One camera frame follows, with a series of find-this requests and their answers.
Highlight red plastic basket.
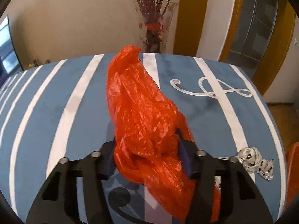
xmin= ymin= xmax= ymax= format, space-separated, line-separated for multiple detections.
xmin=285 ymin=142 xmax=299 ymax=213

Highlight orange plastic bag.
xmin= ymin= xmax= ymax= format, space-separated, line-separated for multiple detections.
xmin=106 ymin=45 xmax=221 ymax=223

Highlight wooden doorway frame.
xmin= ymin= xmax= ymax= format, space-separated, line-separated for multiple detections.
xmin=173 ymin=0 xmax=210 ymax=57

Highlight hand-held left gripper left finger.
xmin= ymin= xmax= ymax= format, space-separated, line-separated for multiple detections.
xmin=25 ymin=140 xmax=117 ymax=224

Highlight white black-printed wrapper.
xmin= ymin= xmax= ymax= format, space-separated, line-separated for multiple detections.
xmin=215 ymin=147 xmax=275 ymax=189

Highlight wooden glass-panel door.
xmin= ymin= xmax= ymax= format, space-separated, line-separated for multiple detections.
xmin=218 ymin=0 xmax=297 ymax=96

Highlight small yellow ornaments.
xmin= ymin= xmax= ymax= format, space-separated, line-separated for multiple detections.
xmin=28 ymin=58 xmax=50 ymax=69

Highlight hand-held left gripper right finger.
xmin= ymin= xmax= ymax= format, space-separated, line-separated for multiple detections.
xmin=175 ymin=128 xmax=274 ymax=224

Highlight television screen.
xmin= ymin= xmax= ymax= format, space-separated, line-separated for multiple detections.
xmin=0 ymin=14 xmax=24 ymax=80

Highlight blue striped tablecloth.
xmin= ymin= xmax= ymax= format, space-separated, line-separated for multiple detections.
xmin=0 ymin=53 xmax=288 ymax=224

